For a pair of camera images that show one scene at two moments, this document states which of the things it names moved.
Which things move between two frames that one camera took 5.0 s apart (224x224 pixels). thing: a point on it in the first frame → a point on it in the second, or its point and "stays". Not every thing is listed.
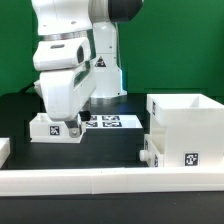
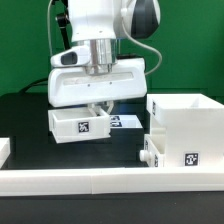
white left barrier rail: x=5 y=150 stays
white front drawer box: x=151 y=153 stays
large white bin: x=191 y=126 stays
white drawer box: x=44 y=129 → x=69 y=125
